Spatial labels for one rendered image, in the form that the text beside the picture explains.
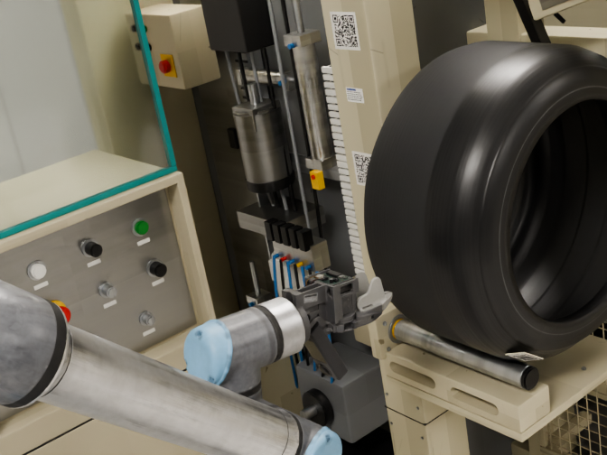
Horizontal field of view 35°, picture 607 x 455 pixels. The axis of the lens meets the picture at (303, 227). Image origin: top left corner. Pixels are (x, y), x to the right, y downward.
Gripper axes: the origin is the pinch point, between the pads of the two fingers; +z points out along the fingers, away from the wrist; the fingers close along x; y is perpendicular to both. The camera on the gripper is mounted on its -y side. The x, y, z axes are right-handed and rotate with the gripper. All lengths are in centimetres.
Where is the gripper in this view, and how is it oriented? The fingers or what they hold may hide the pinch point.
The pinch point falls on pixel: (385, 300)
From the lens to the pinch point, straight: 161.3
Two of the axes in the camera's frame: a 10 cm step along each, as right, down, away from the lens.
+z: 7.8, -2.4, 5.8
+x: -6.2, -1.9, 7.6
